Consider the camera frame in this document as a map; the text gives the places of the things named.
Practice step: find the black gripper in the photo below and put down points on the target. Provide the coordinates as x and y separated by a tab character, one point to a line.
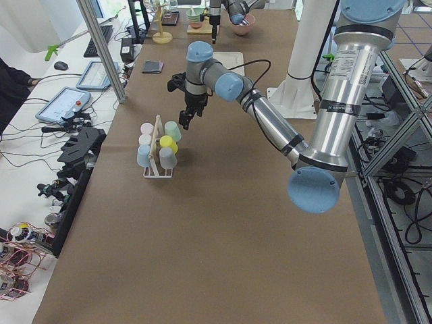
196	100

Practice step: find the green plastic cup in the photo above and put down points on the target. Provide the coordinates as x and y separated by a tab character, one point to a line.
172	129

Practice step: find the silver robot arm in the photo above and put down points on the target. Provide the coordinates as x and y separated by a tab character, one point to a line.
315	147
237	11

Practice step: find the yellow plastic cup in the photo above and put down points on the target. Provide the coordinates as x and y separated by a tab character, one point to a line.
168	142

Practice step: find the pink plastic cup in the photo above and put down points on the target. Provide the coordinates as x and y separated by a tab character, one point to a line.
147	128

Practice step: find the grey plastic cup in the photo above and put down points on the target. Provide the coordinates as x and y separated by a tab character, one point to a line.
167	158

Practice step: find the cream white plastic cup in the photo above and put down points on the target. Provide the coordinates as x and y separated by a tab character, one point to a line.
145	139

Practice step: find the light blue plastic cup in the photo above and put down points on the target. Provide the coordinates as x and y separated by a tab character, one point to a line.
143	155

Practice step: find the white plastic tray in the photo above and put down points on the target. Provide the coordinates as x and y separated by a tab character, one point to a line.
231	60

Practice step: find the dark wallet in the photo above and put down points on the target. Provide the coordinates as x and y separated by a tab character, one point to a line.
152	67

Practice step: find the wooden mug tree stand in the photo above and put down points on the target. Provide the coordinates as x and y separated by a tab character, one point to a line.
161	37

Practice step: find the wooden cutting board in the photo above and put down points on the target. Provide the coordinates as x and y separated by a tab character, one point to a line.
205	29

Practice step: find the pink bowl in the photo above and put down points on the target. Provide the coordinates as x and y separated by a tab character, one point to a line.
245	26

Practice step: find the green bowl stack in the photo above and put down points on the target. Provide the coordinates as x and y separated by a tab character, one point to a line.
193	17

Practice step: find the upper teach pendant tablet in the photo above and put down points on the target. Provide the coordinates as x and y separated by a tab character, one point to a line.
94	77

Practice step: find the teach pendant tablet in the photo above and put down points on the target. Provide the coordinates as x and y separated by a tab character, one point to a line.
65	104
94	77

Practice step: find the lower teach pendant tablet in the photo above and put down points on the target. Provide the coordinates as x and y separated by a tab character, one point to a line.
65	104

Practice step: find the black computer mouse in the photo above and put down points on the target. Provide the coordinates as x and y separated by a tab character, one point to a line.
61	66

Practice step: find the green grabber tool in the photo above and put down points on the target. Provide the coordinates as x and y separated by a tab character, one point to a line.
53	49

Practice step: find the operator in black clothes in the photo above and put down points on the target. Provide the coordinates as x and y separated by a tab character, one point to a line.
15	89

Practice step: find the white wire cup rack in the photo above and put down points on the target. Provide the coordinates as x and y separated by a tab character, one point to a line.
154	170

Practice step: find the aluminium frame post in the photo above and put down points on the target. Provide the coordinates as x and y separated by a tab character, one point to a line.
96	34

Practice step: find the copper wire basket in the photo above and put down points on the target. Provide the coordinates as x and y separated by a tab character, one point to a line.
23	248

